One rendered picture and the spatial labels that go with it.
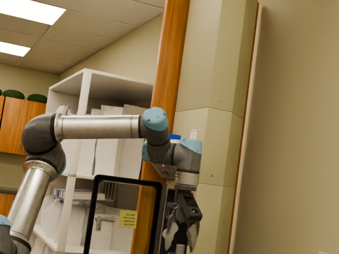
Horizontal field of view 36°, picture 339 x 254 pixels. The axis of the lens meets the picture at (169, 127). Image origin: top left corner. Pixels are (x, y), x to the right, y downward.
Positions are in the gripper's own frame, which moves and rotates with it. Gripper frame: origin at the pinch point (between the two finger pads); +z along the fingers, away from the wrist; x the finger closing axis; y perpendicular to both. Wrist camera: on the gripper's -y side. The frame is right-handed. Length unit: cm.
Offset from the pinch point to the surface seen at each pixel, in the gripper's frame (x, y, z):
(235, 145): -38, 37, -39
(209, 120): -20, 29, -46
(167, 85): -16, 66, -64
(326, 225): -61, 4, -12
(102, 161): -18, 160, -26
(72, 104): -16, 253, -68
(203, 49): -19, 41, -77
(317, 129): -61, 15, -49
